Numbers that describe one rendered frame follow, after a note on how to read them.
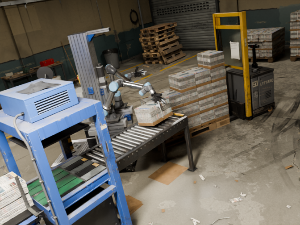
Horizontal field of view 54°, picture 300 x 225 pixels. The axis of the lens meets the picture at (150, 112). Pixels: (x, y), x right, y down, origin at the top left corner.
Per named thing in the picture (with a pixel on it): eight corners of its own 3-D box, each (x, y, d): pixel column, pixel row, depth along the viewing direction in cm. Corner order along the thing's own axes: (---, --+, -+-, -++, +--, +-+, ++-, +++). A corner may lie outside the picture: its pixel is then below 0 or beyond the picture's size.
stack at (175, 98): (148, 143, 504) (139, 98, 474) (204, 122, 542) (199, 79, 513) (157, 151, 470) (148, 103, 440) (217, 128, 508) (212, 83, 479)
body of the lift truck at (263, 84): (228, 109, 578) (224, 70, 549) (249, 101, 596) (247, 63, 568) (253, 118, 517) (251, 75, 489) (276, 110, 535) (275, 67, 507)
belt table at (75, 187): (78, 161, 339) (76, 153, 335) (113, 177, 294) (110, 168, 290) (20, 194, 295) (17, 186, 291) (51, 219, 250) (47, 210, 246)
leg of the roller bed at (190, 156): (191, 167, 410) (185, 123, 386) (195, 168, 406) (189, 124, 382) (189, 169, 407) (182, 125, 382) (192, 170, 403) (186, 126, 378)
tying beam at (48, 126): (52, 100, 321) (49, 91, 318) (103, 110, 256) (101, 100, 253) (-11, 124, 279) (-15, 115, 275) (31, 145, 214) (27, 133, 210)
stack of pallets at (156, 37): (163, 56, 1217) (158, 23, 1171) (182, 55, 1157) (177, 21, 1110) (143, 64, 1127) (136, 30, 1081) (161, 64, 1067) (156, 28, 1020)
